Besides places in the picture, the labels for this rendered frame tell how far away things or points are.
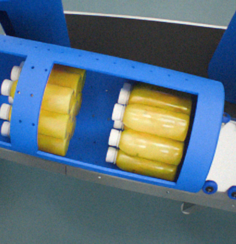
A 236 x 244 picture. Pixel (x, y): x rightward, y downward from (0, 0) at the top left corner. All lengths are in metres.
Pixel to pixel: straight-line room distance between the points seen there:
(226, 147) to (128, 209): 0.97
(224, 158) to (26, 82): 0.61
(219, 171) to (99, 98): 0.40
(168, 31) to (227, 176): 1.12
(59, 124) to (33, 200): 1.16
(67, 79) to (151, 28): 1.19
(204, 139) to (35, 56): 0.43
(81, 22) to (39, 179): 0.77
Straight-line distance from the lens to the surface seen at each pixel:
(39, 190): 2.30
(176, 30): 2.35
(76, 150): 1.30
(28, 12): 1.54
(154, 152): 1.16
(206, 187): 1.32
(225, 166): 1.39
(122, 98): 1.20
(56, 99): 1.15
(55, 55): 1.14
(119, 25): 2.34
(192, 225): 2.29
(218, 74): 2.11
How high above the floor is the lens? 2.26
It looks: 75 degrees down
